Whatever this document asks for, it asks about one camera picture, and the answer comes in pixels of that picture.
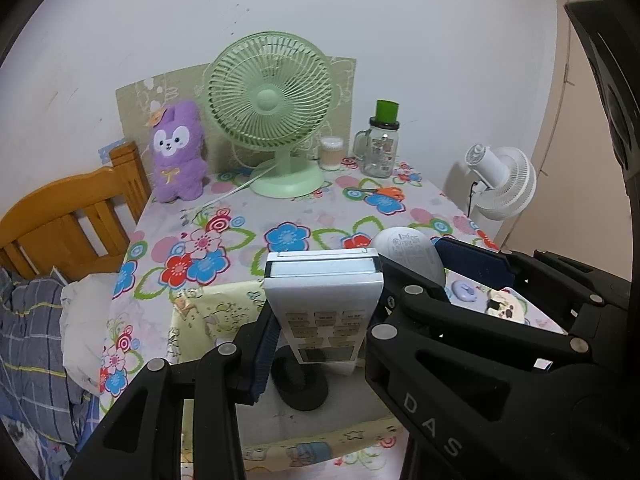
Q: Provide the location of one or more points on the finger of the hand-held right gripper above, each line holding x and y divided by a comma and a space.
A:
395, 285
475, 260

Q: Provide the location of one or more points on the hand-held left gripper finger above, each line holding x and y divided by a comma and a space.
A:
262, 360

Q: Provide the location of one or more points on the grey computer mouse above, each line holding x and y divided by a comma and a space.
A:
410, 250

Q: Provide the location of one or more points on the black round object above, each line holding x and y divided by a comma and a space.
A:
300, 385

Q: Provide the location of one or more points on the cream cartoon dog gadget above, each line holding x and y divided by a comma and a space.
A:
505, 305

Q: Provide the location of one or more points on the yellow cartoon print storage box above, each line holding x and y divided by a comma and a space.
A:
220, 310

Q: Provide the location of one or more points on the white remote control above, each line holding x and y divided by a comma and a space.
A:
325, 300

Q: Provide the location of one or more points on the white floor fan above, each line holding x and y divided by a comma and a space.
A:
510, 180

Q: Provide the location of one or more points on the floral tablecloth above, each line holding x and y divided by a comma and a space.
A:
340, 210

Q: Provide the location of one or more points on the beige door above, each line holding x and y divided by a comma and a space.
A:
575, 185

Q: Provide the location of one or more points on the glass jar mug green lid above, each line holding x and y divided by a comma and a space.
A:
382, 155

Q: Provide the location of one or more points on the clear cotton swab container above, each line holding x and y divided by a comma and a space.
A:
330, 157

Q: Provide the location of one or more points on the white pillow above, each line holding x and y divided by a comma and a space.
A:
85, 320

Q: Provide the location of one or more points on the purple plush toy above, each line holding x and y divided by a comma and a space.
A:
175, 170

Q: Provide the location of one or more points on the green desk fan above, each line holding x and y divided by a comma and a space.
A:
267, 100

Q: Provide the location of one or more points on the blue plaid blanket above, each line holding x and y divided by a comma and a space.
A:
30, 350

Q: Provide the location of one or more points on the printed bed sheet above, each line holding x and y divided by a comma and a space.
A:
30, 440

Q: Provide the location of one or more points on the wooden bed headboard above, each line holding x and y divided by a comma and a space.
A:
60, 200

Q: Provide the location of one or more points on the beige printed board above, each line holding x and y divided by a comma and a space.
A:
140, 100

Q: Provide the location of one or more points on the blue wall poster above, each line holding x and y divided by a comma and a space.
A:
107, 152

